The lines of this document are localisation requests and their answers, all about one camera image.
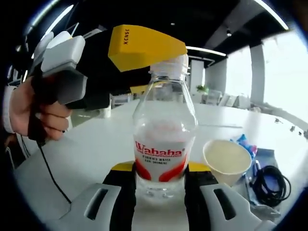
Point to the clear plastic bottle red label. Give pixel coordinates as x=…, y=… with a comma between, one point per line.
x=166, y=120

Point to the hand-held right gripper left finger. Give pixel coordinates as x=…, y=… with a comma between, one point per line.
x=96, y=204

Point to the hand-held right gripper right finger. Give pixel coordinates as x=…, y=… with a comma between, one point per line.
x=216, y=207

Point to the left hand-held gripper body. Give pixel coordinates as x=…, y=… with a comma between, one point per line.
x=65, y=67

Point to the long ceiling light strip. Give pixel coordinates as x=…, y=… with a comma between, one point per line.
x=207, y=51

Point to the white bottle cap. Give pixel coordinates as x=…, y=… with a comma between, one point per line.
x=180, y=63

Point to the green potted plant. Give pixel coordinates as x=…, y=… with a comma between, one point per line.
x=202, y=88

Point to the narrow bright window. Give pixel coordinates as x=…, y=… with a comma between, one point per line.
x=238, y=72

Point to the person's left hand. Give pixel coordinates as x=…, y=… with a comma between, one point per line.
x=24, y=108

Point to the paper cup green print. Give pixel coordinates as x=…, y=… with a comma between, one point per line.
x=226, y=158

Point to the large bright window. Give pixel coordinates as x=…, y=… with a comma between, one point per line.
x=288, y=77

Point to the blue tissue packet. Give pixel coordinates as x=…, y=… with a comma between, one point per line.
x=245, y=142

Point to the white office chair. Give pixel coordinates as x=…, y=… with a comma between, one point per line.
x=120, y=99
x=215, y=97

